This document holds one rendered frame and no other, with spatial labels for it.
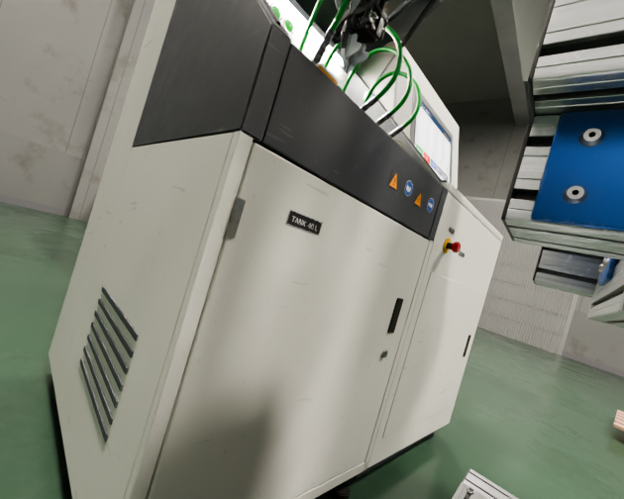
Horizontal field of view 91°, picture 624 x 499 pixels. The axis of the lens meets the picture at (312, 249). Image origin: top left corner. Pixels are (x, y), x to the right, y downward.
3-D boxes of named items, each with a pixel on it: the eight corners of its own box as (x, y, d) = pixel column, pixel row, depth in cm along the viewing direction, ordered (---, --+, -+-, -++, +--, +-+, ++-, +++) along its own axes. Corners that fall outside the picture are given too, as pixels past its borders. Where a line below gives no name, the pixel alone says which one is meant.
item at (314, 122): (261, 143, 46) (292, 42, 46) (247, 144, 49) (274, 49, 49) (428, 238, 90) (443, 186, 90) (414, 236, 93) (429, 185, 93)
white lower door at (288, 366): (119, 595, 44) (255, 140, 44) (115, 579, 45) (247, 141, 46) (365, 463, 90) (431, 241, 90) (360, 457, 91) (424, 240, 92)
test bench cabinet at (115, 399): (74, 674, 42) (238, 129, 43) (46, 423, 83) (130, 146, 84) (360, 492, 92) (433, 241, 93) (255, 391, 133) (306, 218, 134)
